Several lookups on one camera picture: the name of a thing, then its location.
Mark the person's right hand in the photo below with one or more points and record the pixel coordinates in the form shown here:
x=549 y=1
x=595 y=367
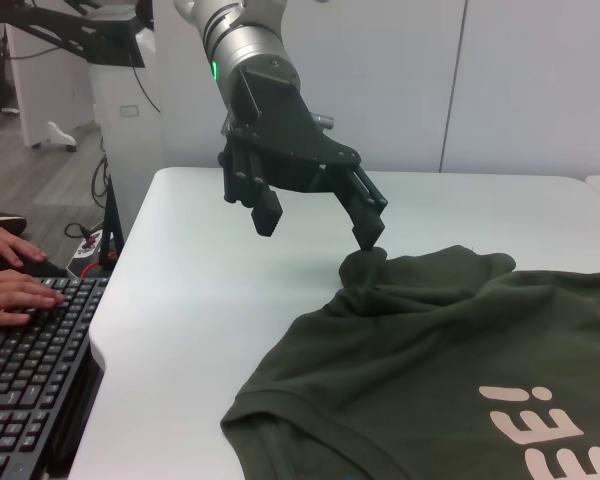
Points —
x=15 y=297

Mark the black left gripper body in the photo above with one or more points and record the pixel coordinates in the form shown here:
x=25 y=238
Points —
x=285 y=130

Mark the white wheeled partition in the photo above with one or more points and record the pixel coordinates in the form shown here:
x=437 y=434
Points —
x=55 y=85

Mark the dark green FREE! shirt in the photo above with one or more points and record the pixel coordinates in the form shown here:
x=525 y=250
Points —
x=430 y=350

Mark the white cabinet column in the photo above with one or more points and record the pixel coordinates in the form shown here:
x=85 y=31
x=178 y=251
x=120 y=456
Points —
x=130 y=135

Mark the black tripod leg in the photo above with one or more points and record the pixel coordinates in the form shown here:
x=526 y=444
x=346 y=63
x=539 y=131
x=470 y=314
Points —
x=114 y=225

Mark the dark shoe white sole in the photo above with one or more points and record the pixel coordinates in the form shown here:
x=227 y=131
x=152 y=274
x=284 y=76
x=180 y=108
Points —
x=5 y=218

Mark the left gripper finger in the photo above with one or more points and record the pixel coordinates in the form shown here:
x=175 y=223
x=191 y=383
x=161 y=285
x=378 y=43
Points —
x=367 y=220
x=265 y=210

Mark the white power strip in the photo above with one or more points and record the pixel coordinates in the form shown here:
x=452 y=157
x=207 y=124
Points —
x=87 y=247

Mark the black computer keyboard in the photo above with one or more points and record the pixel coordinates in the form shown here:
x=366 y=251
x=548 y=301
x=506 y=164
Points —
x=30 y=375

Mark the person's left hand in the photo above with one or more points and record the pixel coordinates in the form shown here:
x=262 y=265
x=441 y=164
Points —
x=10 y=245

